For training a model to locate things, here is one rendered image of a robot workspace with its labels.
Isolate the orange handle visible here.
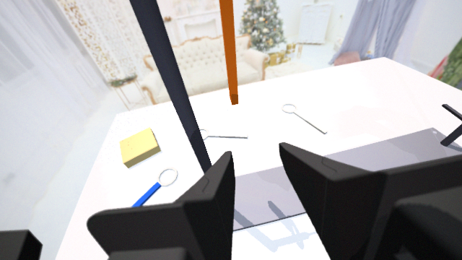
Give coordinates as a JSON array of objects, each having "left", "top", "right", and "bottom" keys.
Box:
[{"left": 219, "top": 0, "right": 239, "bottom": 105}]

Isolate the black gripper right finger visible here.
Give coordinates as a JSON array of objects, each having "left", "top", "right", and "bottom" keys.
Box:
[{"left": 279, "top": 142, "right": 462, "bottom": 260}]

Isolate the black handle with white loop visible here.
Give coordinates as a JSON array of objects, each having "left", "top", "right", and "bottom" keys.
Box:
[{"left": 442, "top": 104, "right": 462, "bottom": 121}]

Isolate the white loop with flat handle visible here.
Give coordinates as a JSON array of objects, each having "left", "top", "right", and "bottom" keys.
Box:
[
  {"left": 200, "top": 128, "right": 248, "bottom": 140},
  {"left": 281, "top": 103, "right": 328, "bottom": 135}
]

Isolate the white ring with blue handle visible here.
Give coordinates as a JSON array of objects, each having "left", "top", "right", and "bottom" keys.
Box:
[{"left": 132, "top": 167, "right": 178, "bottom": 207}]

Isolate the light orange square block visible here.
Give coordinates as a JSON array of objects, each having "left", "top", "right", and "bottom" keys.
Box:
[{"left": 120, "top": 127, "right": 161, "bottom": 168}]

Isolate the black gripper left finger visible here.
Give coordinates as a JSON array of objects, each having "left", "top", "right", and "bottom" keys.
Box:
[{"left": 86, "top": 151, "right": 235, "bottom": 260}]

